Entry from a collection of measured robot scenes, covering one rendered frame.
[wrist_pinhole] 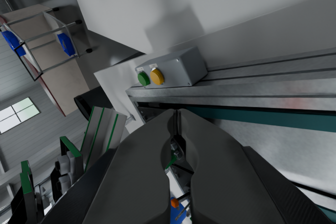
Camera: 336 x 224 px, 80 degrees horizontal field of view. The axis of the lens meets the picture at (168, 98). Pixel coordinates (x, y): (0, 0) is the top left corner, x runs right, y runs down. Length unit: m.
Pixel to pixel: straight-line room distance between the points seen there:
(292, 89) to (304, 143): 0.14
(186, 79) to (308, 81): 0.23
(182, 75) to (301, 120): 0.23
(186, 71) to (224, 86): 0.09
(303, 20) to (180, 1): 0.25
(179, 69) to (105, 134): 0.55
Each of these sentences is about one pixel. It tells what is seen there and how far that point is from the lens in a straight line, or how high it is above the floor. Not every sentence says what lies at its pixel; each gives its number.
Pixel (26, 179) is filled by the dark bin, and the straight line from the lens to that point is 0.83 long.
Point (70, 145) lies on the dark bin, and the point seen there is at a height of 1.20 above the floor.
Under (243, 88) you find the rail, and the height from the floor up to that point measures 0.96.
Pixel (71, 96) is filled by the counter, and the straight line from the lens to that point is 5.39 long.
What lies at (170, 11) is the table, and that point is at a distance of 0.54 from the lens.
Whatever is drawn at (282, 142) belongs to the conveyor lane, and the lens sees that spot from 0.46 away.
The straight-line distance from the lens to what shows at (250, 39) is 0.43.
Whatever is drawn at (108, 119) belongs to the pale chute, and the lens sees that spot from 0.89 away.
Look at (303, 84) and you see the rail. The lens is 0.31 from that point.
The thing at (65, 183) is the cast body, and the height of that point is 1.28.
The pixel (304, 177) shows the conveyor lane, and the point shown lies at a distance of 0.51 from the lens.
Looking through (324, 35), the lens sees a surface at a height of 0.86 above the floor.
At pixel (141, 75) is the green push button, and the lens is 0.55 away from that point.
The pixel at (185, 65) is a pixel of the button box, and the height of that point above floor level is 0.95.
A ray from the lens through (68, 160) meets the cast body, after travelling 0.78.
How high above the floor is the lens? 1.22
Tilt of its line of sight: 29 degrees down
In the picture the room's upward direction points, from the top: 127 degrees counter-clockwise
